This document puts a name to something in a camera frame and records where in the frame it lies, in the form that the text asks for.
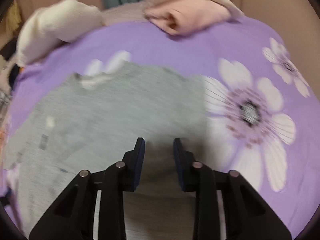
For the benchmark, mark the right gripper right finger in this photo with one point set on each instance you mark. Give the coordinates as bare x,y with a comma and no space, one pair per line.
247,215

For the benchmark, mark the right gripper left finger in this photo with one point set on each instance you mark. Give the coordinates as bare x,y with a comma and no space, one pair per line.
71,215

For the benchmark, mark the grey sweater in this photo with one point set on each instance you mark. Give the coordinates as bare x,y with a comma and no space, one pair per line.
89,125

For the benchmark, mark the purple floral bed sheet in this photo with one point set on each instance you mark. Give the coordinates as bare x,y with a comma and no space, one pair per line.
262,117

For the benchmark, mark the white fluffy blanket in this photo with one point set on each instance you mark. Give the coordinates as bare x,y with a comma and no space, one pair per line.
48,27

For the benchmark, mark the pink folded garment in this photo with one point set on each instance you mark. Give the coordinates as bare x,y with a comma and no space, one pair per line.
184,17

